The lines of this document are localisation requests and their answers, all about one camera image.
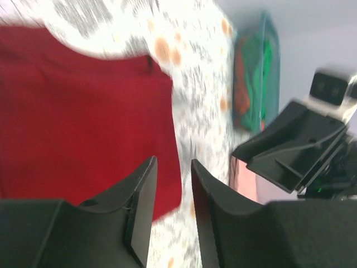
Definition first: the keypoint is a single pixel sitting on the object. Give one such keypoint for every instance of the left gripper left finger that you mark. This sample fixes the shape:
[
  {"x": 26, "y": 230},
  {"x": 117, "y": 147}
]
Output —
[{"x": 112, "y": 229}]

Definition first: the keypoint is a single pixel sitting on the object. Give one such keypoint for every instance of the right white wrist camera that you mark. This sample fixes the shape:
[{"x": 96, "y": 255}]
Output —
[{"x": 333, "y": 93}]

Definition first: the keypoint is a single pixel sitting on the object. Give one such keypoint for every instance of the orange cloth item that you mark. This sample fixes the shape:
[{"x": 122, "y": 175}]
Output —
[{"x": 240, "y": 96}]

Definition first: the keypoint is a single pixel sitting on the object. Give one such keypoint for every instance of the teal plastic bin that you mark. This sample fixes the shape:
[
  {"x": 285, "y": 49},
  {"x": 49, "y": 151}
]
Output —
[{"x": 263, "y": 28}]

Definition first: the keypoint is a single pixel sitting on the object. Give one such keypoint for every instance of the folded pink t shirt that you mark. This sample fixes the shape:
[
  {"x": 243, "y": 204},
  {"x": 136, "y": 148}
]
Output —
[{"x": 242, "y": 180}]

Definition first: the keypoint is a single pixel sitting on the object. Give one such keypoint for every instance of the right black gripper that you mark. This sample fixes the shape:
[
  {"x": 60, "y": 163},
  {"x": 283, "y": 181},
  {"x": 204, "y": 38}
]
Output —
[{"x": 304, "y": 151}]

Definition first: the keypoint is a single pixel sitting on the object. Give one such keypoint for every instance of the red t shirt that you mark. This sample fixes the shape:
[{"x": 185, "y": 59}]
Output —
[{"x": 73, "y": 126}]

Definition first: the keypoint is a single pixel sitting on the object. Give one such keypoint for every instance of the green t shirt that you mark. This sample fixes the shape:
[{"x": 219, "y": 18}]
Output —
[{"x": 257, "y": 58}]

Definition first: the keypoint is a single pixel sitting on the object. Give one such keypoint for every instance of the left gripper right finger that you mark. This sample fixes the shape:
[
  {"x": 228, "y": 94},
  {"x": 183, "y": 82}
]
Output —
[{"x": 235, "y": 231}]

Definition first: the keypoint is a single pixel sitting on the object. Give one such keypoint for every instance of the floral table mat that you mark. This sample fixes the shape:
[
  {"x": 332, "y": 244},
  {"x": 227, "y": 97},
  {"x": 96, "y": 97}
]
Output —
[{"x": 193, "y": 42}]

